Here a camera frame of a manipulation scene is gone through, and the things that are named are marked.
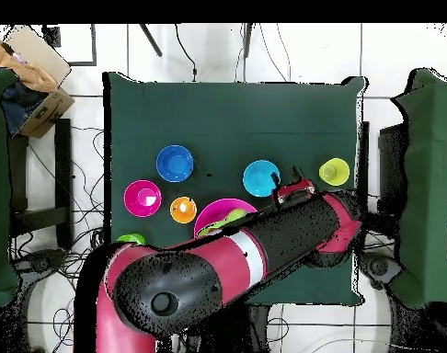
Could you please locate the small cyan bowl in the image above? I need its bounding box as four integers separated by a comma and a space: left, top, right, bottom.
242, 159, 281, 199

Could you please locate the rounded green cup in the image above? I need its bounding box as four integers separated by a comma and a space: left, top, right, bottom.
223, 208, 247, 226

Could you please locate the large pink bowl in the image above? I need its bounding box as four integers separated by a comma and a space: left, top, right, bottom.
192, 198, 258, 238

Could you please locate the large green bowl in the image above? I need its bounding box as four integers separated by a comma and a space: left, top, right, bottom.
196, 220, 239, 237

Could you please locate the orange cup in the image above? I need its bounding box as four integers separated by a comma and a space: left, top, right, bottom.
169, 196, 198, 224

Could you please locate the yellow cup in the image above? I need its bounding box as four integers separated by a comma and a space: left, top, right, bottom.
317, 157, 350, 188

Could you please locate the dark green tablecloth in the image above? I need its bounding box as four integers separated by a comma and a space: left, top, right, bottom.
102, 71, 368, 306

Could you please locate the black box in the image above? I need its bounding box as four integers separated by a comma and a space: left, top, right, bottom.
377, 122, 408, 214

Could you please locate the small blue bowl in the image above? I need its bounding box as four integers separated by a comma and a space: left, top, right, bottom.
155, 143, 195, 184

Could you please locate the grey chair base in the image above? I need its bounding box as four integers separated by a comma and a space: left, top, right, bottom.
13, 247, 68, 275
359, 251, 405, 291

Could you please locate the black tripod leg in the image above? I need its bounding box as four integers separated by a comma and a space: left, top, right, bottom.
242, 23, 254, 59
138, 23, 164, 58

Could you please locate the small magenta bowl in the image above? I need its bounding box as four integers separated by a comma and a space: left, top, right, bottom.
123, 178, 163, 219

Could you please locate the tall green cup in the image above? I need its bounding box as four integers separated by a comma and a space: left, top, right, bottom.
115, 233, 146, 246

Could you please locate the cardboard box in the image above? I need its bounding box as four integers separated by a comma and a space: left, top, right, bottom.
0, 24, 76, 140

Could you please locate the black floor cable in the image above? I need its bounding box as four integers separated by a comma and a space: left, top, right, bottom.
173, 23, 199, 83

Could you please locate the black stool frame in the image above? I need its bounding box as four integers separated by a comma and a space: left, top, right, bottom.
7, 118, 75, 251

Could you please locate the black floor frame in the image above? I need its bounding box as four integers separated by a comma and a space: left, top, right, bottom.
42, 23, 98, 67

